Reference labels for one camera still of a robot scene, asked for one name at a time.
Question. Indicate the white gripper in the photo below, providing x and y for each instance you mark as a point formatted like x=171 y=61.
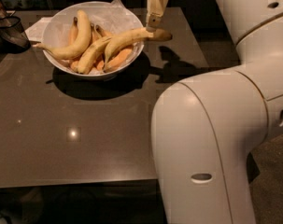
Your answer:
x=157 y=4

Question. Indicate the long yellow banana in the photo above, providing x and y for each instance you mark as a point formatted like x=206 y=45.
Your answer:
x=129 y=37

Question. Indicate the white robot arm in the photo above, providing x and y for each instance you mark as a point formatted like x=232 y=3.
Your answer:
x=204 y=127

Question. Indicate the small yellow banana behind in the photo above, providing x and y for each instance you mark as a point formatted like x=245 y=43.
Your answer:
x=98 y=32

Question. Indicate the white ceramic bowl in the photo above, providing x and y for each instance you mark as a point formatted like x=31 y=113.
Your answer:
x=56 y=35

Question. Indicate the yellow banana middle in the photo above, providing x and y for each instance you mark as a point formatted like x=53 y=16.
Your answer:
x=91 y=54

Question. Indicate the large curved yellow banana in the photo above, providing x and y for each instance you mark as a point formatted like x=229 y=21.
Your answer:
x=80 y=44

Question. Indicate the white paper sheet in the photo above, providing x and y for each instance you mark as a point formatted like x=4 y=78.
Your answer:
x=35 y=32

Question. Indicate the dark mesh basket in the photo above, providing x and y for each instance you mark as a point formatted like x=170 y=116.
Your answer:
x=13 y=38

